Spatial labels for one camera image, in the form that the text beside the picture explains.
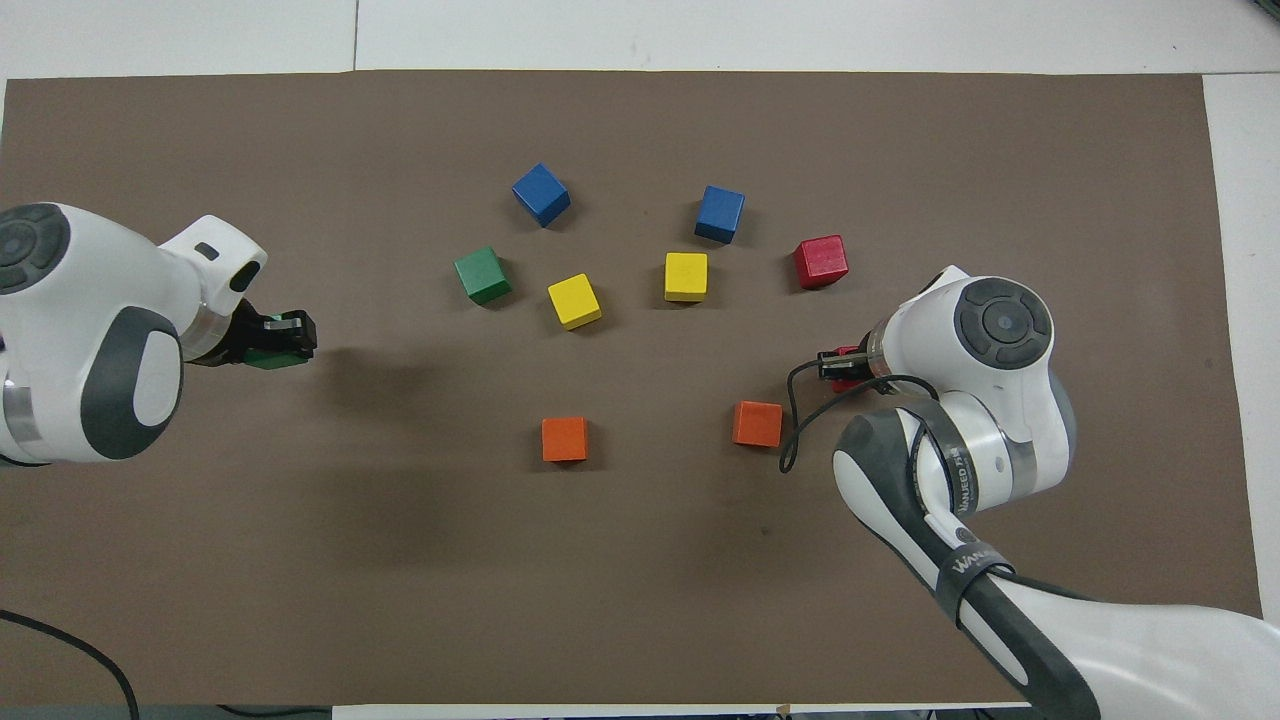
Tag red wooden cube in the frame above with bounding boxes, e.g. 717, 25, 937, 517
832, 344, 869, 394
793, 234, 850, 292

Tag orange wooden cube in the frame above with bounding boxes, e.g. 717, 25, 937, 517
541, 416, 590, 464
731, 400, 785, 449

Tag black floor cable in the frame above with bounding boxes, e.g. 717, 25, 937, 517
215, 703, 333, 719

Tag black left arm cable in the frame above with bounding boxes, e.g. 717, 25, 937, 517
0, 608, 141, 720

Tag yellow wooden cube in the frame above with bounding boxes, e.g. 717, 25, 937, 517
663, 251, 710, 304
546, 272, 604, 332

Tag brown table mat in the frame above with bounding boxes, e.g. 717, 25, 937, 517
0, 68, 1273, 707

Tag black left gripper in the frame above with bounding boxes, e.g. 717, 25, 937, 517
212, 300, 319, 368

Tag green wooden cube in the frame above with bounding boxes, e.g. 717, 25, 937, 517
453, 245, 514, 307
243, 343, 311, 372

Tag blue wooden cube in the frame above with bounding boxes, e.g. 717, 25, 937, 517
694, 184, 747, 246
511, 162, 572, 229

